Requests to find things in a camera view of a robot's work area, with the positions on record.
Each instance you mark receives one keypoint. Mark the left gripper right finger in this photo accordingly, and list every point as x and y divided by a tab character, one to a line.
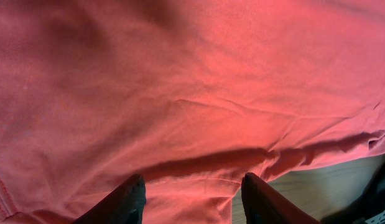
264	205

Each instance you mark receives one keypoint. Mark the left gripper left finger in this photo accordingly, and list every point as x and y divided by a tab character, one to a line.
124	205

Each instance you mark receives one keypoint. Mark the red orange t-shirt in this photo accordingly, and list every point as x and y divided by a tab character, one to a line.
190	94

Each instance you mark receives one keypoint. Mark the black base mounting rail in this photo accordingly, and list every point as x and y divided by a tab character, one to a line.
369	208

